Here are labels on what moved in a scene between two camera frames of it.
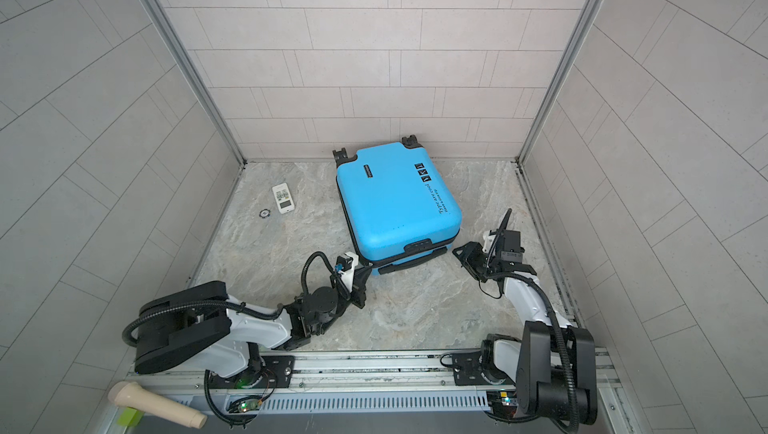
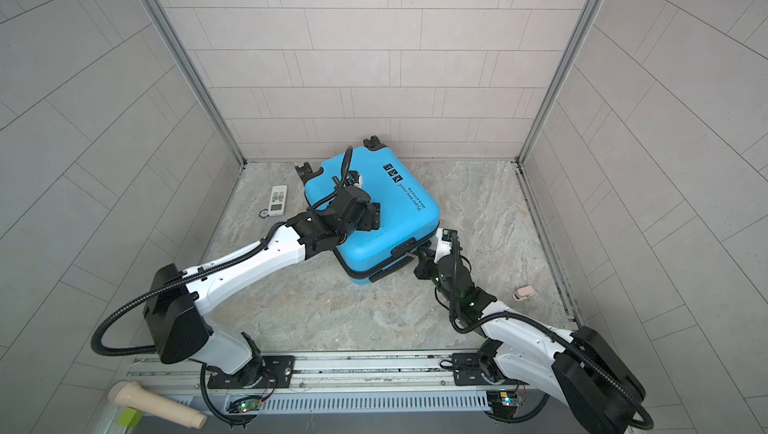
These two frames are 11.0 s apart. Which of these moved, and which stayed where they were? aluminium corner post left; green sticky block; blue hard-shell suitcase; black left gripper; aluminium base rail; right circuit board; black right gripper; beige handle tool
Moved: black right gripper; black left gripper; blue hard-shell suitcase
Stayed: right circuit board; aluminium corner post left; green sticky block; beige handle tool; aluminium base rail
